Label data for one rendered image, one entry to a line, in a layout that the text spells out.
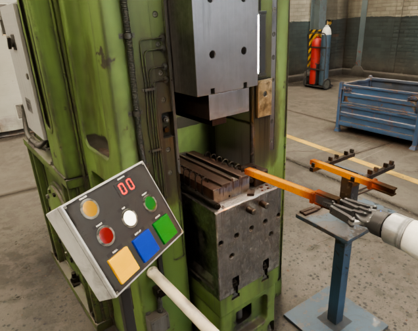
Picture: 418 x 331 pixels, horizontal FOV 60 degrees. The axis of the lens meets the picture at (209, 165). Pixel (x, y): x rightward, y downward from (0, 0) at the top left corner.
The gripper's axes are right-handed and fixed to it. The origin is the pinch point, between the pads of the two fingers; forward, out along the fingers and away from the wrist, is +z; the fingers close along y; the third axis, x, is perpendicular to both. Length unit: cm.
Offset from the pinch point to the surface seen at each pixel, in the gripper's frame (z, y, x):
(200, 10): 44, -15, 58
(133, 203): 31, -52, 5
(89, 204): 28, -66, 11
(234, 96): 44, 0, 28
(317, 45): 475, 615, -14
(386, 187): -0.2, 38.4, -7.8
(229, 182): 43.9, -4.1, -7.8
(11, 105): 577, -7, -61
